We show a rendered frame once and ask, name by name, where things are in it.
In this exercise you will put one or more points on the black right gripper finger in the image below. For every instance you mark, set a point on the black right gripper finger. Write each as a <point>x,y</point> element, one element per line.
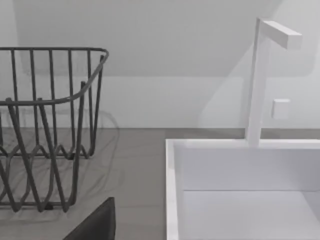
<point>100,223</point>

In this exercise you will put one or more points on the white sink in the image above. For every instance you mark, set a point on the white sink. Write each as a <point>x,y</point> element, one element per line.
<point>172,190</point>

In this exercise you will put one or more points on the tall white tap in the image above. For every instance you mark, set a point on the tall white tap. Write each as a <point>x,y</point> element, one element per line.
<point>257,82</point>

